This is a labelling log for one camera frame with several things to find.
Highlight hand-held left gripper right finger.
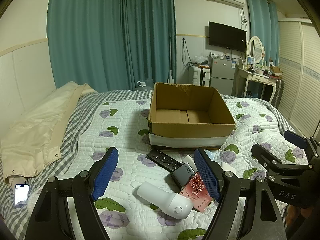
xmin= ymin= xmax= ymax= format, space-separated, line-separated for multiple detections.
xmin=194 ymin=148 xmax=288 ymax=240

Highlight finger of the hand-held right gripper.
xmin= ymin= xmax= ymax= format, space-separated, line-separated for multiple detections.
xmin=284 ymin=130 xmax=320 ymax=167
xmin=251 ymin=144 xmax=312 ymax=177

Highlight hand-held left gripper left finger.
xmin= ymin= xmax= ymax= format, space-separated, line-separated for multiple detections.
xmin=24 ymin=147 xmax=119 ymax=240

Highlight pink rose print box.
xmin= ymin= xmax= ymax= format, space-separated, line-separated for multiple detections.
xmin=179 ymin=171 xmax=213 ymax=212

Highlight light blue earbud case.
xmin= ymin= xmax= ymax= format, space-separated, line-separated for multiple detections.
xmin=204 ymin=149 xmax=220 ymax=162

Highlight white wall charger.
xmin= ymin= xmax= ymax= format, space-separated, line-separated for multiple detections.
xmin=221 ymin=162 xmax=237 ymax=175

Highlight dark grey power adapter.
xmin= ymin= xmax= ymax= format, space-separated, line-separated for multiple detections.
xmin=170 ymin=162 xmax=197 ymax=188

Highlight white cosmetic tube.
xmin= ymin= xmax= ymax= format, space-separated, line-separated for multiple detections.
xmin=181 ymin=154 xmax=195 ymax=166

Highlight white handheld device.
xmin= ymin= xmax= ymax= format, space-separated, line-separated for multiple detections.
xmin=136 ymin=181 xmax=193 ymax=220

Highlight black remote control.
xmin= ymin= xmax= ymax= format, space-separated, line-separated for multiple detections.
xmin=145 ymin=149 xmax=184 ymax=173

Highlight cardboard box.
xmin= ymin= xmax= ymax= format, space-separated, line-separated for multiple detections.
xmin=147 ymin=82 xmax=237 ymax=150

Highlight dark ribbed suitcase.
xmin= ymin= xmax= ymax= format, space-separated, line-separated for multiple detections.
xmin=271 ymin=79 xmax=285 ymax=109

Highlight white louvered wardrobe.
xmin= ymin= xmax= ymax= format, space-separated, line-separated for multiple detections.
xmin=277 ymin=19 xmax=320 ymax=138

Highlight grey checkered bedsheet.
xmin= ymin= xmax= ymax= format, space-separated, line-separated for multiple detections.
xmin=0 ymin=89 xmax=320 ymax=233

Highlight white dressing table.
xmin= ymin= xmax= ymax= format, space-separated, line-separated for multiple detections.
xmin=232 ymin=66 xmax=279 ymax=103

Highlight cluster of dresser toiletries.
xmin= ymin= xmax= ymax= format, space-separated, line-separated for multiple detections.
xmin=239 ymin=57 xmax=283 ymax=78

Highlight smartphone with lit screen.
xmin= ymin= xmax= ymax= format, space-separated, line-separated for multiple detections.
xmin=14 ymin=184 xmax=30 ymax=205

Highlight grey refrigerator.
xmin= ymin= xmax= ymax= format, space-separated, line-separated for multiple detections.
xmin=209 ymin=56 xmax=237 ymax=96

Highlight white oval mirror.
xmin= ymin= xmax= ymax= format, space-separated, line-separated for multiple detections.
xmin=246 ymin=35 xmax=265 ymax=63

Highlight clear water jug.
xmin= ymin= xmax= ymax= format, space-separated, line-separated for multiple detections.
xmin=136 ymin=79 xmax=153 ymax=91

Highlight clear plastic bag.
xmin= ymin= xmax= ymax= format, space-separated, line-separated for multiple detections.
xmin=195 ymin=55 xmax=209 ymax=66

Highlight narrow teal curtain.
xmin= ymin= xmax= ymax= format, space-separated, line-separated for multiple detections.
xmin=245 ymin=0 xmax=279 ymax=67

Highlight black wall television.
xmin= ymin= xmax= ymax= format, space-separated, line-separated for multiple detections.
xmin=209 ymin=22 xmax=247 ymax=53

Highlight white mop handle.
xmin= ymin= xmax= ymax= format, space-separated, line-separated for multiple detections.
xmin=168 ymin=33 xmax=175 ymax=83

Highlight dark wall cables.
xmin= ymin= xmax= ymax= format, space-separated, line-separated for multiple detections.
xmin=182 ymin=38 xmax=198 ymax=71

